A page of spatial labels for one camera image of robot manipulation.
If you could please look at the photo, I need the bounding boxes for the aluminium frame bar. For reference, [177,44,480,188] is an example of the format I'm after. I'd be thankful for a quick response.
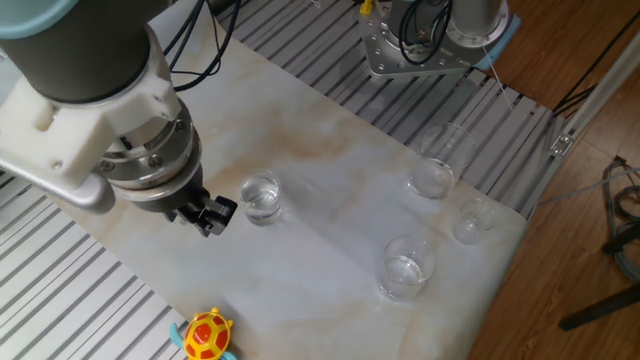
[532,29,640,221]

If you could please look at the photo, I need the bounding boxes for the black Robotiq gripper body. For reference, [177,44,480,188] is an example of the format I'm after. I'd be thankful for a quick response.
[130,167,211,221]

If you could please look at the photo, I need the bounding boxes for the small water-filled glass beaker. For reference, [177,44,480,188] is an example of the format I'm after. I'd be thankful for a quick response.
[237,168,283,227]

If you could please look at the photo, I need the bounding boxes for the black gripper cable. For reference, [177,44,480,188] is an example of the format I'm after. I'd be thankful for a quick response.
[162,0,454,76]

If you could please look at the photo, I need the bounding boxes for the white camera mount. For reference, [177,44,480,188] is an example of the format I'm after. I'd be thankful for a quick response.
[0,24,183,190]

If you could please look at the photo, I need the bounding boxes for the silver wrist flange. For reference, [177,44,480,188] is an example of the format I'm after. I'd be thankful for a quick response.
[99,99,204,204]

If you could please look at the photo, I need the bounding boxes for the medium glass beaker with water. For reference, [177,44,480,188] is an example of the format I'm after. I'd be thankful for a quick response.
[378,234,437,302]

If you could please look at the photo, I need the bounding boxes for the large glass beaker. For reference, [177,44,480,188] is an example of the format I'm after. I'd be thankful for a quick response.
[407,122,477,200]

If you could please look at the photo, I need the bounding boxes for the black stand leg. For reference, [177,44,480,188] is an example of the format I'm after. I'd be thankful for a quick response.
[557,283,640,332]
[601,219,640,255]

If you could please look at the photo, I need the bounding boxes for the white floor cable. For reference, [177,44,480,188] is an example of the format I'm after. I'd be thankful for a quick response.
[537,167,640,207]

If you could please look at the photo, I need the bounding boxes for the marble pattern table mat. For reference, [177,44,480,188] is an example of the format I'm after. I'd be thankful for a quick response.
[44,0,530,360]

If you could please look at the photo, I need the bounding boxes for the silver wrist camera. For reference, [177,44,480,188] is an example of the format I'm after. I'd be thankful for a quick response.
[0,157,118,216]

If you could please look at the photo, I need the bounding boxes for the white cable tie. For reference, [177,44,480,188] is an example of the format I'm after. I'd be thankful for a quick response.
[481,44,514,109]

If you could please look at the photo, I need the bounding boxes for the black camera cable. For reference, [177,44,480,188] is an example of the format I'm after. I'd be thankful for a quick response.
[169,0,244,94]

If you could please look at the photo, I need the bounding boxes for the yellow orange toy turtle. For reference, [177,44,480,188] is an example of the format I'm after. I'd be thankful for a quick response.
[168,306,239,360]

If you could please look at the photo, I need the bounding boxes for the tiny empty glass beaker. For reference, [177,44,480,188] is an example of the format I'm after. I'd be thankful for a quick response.
[452,197,497,246]

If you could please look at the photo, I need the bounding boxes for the black floor cables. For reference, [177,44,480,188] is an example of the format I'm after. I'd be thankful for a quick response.
[552,9,640,117]

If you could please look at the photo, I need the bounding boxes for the grey cable bundle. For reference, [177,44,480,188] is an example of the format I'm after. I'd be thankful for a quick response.
[601,155,640,284]

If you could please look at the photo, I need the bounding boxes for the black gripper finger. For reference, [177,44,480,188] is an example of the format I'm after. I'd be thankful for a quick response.
[197,195,239,224]
[172,207,227,238]

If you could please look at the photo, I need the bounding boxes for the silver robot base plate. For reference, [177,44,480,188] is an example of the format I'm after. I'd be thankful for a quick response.
[357,3,472,79]

